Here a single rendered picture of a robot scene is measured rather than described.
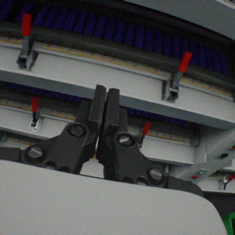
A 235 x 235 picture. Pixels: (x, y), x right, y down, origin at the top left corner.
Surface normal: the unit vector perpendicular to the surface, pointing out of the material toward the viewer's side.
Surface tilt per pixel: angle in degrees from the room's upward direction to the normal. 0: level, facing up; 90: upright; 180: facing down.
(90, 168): 20
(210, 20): 110
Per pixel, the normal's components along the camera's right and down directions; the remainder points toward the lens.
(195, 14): -0.15, 0.92
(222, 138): -0.97, -0.21
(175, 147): 0.19, -0.32
